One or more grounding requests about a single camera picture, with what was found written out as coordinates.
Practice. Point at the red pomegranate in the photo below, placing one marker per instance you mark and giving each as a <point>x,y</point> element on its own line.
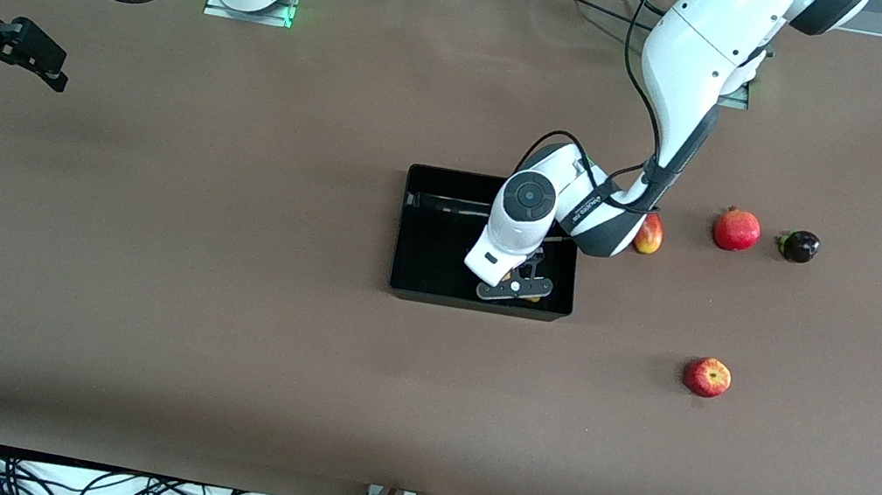
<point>736,231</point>

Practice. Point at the black plastic box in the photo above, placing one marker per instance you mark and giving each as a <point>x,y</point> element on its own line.
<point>439,256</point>

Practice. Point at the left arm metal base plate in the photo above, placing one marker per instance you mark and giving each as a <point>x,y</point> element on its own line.
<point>737,98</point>

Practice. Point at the red yellow mango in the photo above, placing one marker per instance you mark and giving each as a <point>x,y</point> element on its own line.
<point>650,236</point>

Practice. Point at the dark purple mangosteen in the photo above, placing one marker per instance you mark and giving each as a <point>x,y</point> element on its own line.
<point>799,247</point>

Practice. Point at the red apple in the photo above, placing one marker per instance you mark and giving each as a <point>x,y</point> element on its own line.
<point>707,377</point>

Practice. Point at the yellow banana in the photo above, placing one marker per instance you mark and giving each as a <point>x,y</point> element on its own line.
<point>532,298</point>

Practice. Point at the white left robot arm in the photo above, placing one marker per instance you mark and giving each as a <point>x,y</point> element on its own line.
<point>702,50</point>

